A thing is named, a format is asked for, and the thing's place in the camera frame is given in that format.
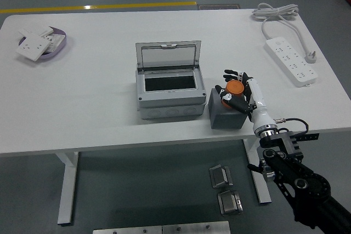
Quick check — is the grey box with clear lid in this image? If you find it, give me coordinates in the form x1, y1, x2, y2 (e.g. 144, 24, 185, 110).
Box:
135, 39, 207, 121

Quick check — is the white wall switch panel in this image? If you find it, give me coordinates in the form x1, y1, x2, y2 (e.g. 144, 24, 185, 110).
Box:
18, 25, 55, 38

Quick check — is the grey metal plate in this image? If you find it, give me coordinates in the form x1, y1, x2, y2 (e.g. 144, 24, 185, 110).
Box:
161, 220, 231, 234

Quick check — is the white table leg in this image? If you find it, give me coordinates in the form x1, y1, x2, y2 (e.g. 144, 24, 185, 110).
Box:
242, 138, 272, 204
54, 151, 80, 225

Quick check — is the white power cord with plug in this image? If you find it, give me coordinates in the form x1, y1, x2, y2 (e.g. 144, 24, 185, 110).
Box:
251, 2, 319, 64

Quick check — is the white socket panel with label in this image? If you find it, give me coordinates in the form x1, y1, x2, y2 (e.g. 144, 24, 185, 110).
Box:
43, 33, 66, 53

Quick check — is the orange cylinder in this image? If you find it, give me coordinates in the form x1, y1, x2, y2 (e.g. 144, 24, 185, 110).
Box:
221, 79, 245, 109

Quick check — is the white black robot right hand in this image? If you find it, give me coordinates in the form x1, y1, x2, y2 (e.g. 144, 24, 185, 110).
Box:
214, 69, 277, 134

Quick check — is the purple oval tray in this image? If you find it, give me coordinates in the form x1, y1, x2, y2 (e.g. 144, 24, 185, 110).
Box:
18, 27, 68, 60

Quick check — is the grey cube with round hole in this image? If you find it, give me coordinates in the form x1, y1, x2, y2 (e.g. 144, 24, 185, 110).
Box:
207, 87, 249, 130

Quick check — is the large white wall socket panel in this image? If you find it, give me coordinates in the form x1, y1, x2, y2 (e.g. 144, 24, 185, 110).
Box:
15, 33, 52, 62

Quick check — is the black under-table bracket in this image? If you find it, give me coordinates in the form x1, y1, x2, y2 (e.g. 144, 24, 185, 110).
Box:
295, 132, 320, 142

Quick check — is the brown floor cover plate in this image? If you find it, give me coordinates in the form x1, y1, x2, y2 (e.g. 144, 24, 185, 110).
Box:
197, 3, 241, 10

